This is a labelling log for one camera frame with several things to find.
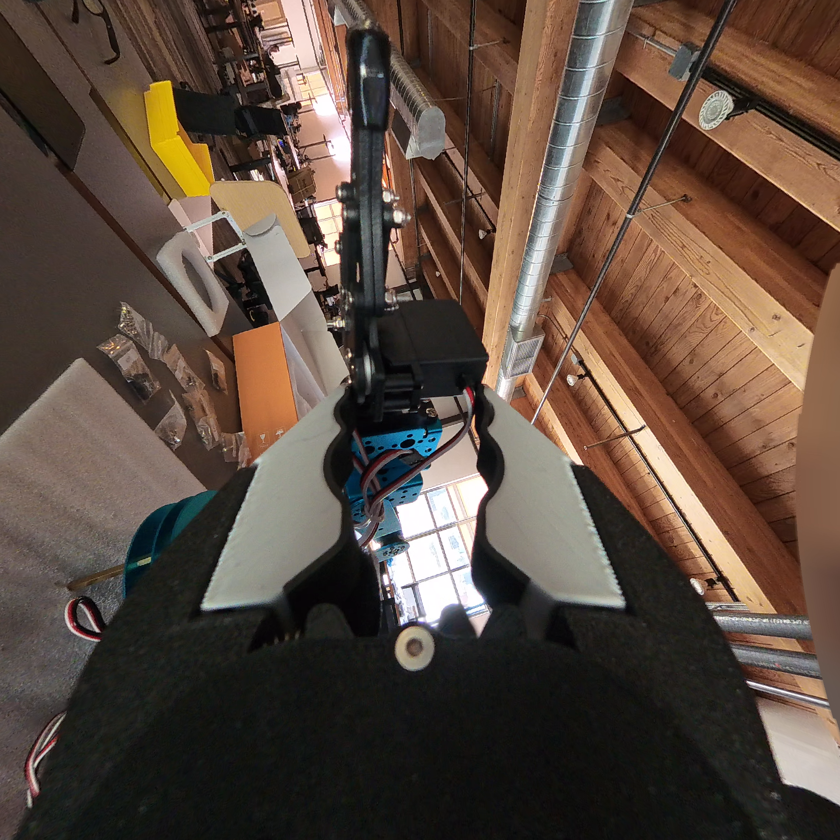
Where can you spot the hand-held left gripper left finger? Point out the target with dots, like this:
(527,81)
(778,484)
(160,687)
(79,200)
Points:
(275,518)

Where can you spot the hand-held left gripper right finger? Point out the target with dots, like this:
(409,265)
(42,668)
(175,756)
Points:
(551,518)

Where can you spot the blue toy robot arm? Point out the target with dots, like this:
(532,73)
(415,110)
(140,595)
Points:
(367,197)

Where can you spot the large office window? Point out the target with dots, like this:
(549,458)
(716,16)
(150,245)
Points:
(433,558)

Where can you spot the orange white cardboard box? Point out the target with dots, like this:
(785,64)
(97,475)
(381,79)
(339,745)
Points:
(266,394)

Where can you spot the brass rod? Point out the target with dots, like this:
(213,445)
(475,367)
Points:
(98,577)

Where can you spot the scattered clear screw bags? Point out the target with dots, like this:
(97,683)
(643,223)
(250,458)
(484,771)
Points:
(141,374)

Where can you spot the white foam sheet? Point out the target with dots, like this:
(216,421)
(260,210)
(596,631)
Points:
(72,499)

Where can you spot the grey metal pipe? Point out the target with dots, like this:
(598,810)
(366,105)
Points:
(774,661)
(761,627)

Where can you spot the clear acrylic stand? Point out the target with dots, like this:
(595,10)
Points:
(216,236)

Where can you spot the light wooden chair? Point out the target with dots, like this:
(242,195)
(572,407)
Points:
(262,207)

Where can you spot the black ceiling rod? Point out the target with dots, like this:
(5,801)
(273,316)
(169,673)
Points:
(640,203)

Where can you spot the person's black shirt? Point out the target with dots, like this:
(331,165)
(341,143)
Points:
(817,817)

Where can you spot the yellow plastic tray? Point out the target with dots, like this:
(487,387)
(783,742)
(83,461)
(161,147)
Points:
(167,131)

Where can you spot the round white track light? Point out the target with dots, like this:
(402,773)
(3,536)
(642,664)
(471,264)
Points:
(715,109)

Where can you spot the rows of office workstations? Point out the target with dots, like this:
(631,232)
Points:
(262,72)

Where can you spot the grey electrical junction box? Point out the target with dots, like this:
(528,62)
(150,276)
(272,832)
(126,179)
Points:
(684,61)

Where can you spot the black eyeglasses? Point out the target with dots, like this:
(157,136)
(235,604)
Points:
(108,39)

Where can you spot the silver spiral ventilation duct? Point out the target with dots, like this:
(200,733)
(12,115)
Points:
(564,151)

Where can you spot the wide silver ventilation duct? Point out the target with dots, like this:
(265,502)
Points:
(423,124)

